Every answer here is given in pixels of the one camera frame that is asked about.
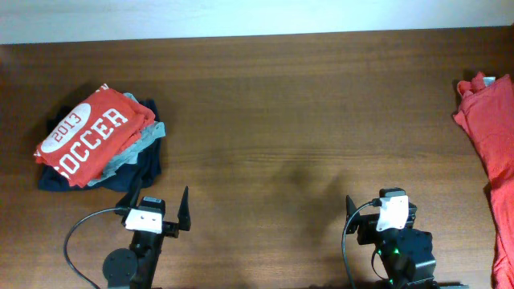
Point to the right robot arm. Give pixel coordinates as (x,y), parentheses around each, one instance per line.
(406,253)

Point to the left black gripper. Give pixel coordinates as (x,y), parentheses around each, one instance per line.
(172,230)

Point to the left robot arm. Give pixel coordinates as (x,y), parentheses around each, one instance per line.
(135,266)

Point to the folded navy shirt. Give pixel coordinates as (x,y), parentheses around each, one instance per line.
(52,181)

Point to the folded red soccer shirt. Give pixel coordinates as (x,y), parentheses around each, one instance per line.
(91,134)

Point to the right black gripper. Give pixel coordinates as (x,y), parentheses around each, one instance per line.
(369,223)

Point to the folded grey shirt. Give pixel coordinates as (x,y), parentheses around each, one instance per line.
(140,157)

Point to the orange soccer t-shirt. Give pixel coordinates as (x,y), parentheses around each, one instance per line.
(485,113)

